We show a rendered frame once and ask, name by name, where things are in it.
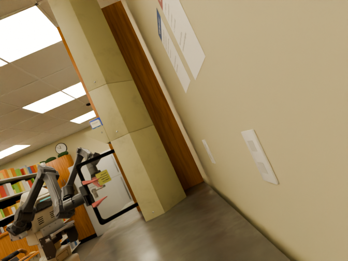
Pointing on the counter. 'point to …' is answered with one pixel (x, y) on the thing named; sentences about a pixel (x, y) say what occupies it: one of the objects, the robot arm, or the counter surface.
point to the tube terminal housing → (138, 147)
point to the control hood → (99, 134)
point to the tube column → (90, 42)
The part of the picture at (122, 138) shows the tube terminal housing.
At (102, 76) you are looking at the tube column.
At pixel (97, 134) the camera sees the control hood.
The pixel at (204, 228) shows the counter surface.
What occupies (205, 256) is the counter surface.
